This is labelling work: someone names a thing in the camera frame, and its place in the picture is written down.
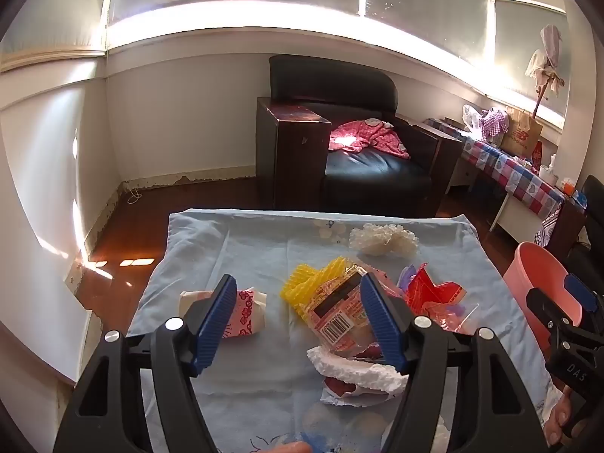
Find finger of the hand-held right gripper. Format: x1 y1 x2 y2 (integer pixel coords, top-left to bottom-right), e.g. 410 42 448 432
564 274 604 324
525 286 584 341

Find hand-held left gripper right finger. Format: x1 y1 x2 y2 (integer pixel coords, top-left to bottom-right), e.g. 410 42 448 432
359 273 553 453

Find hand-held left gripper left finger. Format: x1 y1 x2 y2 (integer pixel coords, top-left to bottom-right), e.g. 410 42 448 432
53 274 238 453

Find pink floral paper packet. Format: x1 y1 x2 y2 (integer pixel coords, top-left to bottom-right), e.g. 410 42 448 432
178 285 268 341

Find pink plastic bucket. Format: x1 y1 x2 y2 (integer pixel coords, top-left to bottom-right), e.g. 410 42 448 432
502 242 584 351

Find clear printed snack wrapper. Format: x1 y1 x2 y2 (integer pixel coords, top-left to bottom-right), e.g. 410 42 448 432
302 267 393 359

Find purple wrapper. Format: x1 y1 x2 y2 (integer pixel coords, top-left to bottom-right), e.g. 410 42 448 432
397 264 421 296

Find white foam strip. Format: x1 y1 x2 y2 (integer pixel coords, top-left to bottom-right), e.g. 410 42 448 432
307 344 410 395

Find red plastic wrapper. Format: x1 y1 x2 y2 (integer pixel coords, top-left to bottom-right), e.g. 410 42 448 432
401 262 468 332

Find red white wrapper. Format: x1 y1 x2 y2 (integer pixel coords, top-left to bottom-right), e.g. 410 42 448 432
320 340 402 409

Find white foam fruit net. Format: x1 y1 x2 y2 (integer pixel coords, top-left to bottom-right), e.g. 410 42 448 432
348 222 420 258

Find person's right hand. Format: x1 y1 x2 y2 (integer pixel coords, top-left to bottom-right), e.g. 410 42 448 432
544 384 588 448

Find light blue cloth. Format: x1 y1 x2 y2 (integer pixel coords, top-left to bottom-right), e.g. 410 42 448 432
126 208 562 453

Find white desk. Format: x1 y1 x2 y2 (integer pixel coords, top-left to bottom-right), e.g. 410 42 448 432
446 151 539 247

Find black leather armchair wooden arms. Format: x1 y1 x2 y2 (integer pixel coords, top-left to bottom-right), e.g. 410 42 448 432
547 174 604 270
256 54 456 218

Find checked tablecloth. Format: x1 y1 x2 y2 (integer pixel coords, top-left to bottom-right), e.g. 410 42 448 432
422 118 567 247

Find brown paper bag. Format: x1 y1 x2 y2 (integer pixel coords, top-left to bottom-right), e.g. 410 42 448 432
500 108 543 156

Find pink patterned garment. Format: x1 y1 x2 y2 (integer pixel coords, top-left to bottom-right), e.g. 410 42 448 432
329 119 410 159

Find purple checked cloth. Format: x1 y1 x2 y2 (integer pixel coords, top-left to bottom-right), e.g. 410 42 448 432
479 108 511 140

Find white plastic bag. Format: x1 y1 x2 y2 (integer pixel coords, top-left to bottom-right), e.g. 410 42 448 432
461 104 487 131

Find coat stand with clothes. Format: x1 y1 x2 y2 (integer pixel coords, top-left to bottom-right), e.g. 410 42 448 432
525 23 565 119

